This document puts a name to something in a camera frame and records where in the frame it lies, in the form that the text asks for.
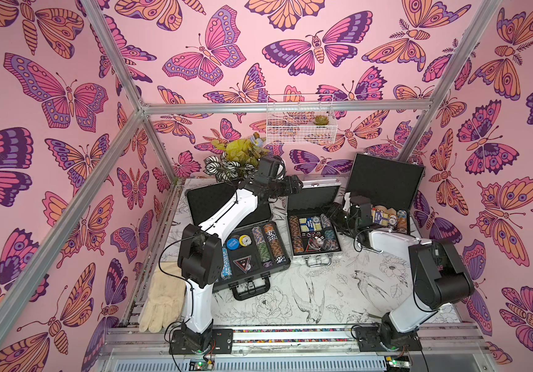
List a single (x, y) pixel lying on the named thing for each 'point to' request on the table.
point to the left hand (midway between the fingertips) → (300, 185)
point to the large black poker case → (254, 246)
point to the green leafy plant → (241, 150)
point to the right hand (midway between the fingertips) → (325, 207)
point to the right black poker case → (390, 185)
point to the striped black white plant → (225, 170)
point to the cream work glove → (166, 298)
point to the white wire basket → (300, 119)
